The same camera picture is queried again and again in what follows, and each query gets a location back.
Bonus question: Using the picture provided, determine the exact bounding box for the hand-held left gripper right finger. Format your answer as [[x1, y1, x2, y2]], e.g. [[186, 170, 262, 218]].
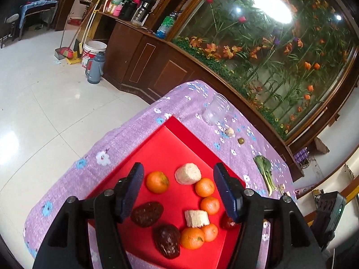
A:
[[214, 163, 327, 269]]

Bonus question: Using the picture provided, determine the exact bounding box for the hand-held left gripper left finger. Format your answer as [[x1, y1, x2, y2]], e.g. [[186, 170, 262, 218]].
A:
[[32, 162, 145, 269]]

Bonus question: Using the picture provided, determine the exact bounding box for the orange mandarin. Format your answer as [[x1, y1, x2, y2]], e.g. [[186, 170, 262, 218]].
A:
[[200, 196, 221, 216], [146, 171, 170, 194], [195, 178, 215, 197], [201, 223, 219, 242], [180, 227, 205, 250]]

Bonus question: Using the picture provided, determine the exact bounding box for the large dark red date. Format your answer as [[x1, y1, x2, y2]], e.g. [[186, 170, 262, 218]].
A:
[[130, 201, 164, 227]]

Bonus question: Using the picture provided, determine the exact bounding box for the glossy red jujube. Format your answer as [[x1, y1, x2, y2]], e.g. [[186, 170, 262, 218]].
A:
[[219, 212, 238, 230]]

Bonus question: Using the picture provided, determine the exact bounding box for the red cardboard box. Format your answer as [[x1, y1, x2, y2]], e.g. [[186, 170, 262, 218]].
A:
[[85, 115, 247, 269]]

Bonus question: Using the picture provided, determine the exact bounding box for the wrinkled dark date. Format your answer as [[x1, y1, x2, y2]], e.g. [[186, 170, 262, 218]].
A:
[[153, 224, 181, 259]]

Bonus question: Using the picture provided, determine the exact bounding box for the green bok choy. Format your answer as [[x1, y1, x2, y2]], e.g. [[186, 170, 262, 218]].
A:
[[254, 155, 277, 197]]

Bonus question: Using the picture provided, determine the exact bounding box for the purple floral tablecloth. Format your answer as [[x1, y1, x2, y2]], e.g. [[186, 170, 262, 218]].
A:
[[23, 80, 298, 269]]

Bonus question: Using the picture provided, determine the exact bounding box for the purple bottle pack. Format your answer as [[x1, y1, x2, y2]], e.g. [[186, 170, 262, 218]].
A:
[[294, 148, 311, 165]]

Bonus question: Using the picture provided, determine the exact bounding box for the brown paper bag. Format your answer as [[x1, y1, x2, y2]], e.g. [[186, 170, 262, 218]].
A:
[[314, 137, 330, 154]]

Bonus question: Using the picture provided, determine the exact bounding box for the clear plastic cup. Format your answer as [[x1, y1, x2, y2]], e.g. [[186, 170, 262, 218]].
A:
[[202, 94, 230, 126]]

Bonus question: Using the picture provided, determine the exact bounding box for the grey thermos jug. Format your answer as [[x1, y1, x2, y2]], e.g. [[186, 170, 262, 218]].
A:
[[85, 52, 106, 85]]

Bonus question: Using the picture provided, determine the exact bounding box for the wooden cabinet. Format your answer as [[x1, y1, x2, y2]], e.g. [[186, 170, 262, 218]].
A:
[[94, 11, 305, 182]]

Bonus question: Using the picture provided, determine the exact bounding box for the glass flower display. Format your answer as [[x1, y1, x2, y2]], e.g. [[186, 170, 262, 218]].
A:
[[168, 0, 359, 143]]

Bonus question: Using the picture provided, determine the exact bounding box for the white plastic bucket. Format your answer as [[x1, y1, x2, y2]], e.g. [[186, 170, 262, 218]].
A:
[[81, 41, 108, 69]]

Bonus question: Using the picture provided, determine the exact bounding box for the broom with dustpan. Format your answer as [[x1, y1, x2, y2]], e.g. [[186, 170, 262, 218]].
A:
[[54, 20, 85, 65]]

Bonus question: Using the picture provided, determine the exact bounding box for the green label water bottle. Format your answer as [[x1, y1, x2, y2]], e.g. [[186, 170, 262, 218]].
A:
[[155, 11, 179, 39]]

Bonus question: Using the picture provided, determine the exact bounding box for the steel thermos flask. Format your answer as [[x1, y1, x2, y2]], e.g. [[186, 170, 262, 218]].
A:
[[131, 0, 155, 23]]

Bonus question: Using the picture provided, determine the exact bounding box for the table with blue cloth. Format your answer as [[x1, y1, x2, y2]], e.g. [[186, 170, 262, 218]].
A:
[[19, 0, 58, 41]]

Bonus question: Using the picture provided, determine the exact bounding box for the round stool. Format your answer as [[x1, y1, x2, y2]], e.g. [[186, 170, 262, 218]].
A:
[[0, 14, 20, 49]]

